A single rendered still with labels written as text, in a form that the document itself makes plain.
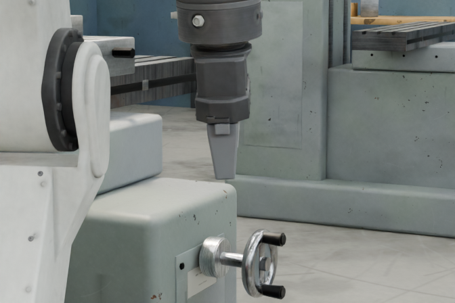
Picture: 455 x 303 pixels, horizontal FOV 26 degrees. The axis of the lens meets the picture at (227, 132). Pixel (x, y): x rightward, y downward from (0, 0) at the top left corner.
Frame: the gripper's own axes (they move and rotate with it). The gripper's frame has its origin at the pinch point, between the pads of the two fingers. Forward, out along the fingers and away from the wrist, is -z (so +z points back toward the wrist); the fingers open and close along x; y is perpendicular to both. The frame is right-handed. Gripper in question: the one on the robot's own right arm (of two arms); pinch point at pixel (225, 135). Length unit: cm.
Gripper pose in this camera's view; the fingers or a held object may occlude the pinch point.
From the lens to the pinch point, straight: 106.8
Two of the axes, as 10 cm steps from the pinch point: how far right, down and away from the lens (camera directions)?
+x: 0.4, -2.9, 9.6
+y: -10.0, 0.4, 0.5
